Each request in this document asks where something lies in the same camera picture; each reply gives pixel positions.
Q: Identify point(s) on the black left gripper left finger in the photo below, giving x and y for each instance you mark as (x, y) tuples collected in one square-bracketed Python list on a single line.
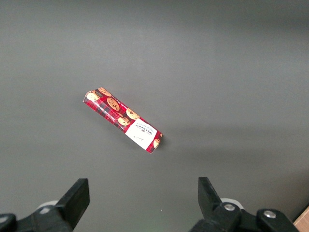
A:
[(72, 200)]

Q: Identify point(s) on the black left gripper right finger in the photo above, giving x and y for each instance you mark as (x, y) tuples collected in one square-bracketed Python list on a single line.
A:
[(212, 200)]

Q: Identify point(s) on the light wooden drawer cabinet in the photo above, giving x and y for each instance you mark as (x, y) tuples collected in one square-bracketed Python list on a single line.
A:
[(303, 222)]

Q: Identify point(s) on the red tartan cookie box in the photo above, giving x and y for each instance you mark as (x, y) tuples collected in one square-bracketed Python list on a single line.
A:
[(122, 118)]

